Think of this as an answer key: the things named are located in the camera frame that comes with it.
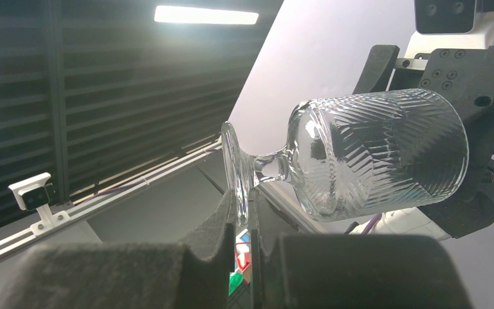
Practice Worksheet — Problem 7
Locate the ceiling light strip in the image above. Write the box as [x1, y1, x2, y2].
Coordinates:
[154, 5, 259, 25]

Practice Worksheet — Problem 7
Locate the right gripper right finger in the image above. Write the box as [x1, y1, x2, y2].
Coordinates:
[249, 189, 472, 308]

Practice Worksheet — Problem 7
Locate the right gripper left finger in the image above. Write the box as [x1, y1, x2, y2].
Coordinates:
[0, 191, 235, 308]

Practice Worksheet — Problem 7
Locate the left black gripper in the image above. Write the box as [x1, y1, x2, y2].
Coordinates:
[352, 45, 494, 239]

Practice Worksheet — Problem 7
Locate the white external camera on rail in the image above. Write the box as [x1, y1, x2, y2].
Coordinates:
[8, 173, 71, 237]

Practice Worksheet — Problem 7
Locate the overhead aluminium rail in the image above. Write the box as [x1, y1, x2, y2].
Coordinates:
[0, 140, 222, 262]

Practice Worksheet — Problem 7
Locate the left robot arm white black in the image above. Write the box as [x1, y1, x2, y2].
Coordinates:
[350, 45, 494, 240]

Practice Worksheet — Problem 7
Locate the clear glass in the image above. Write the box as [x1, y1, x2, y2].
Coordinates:
[221, 88, 469, 227]

